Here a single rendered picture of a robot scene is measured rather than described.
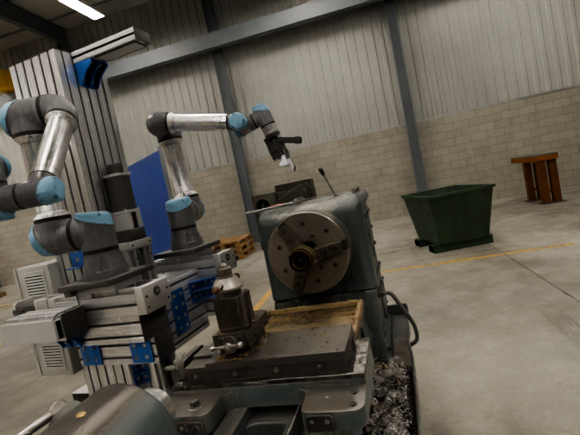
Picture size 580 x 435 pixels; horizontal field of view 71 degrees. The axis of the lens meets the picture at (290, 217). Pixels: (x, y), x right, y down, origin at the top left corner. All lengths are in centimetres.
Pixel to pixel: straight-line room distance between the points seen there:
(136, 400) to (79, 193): 133
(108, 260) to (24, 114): 55
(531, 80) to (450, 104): 196
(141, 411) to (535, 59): 1230
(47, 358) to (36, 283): 32
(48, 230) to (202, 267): 63
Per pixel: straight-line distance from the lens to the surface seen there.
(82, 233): 152
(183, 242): 188
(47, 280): 193
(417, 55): 1202
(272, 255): 158
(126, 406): 52
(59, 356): 200
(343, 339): 98
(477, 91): 1205
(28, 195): 131
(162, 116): 195
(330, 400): 89
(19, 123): 163
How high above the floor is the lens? 133
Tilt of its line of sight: 4 degrees down
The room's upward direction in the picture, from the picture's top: 11 degrees counter-clockwise
